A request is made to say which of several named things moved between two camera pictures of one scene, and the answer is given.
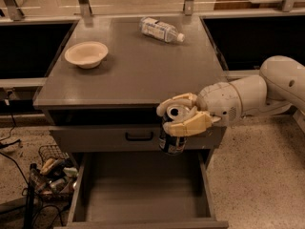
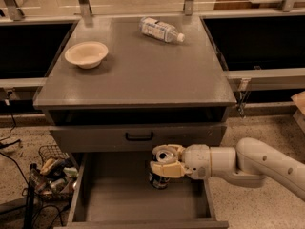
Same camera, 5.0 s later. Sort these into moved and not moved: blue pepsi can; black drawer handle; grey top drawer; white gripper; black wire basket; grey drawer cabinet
Moved: blue pepsi can; white gripper
Not moved: black drawer handle; black wire basket; grey top drawer; grey drawer cabinet
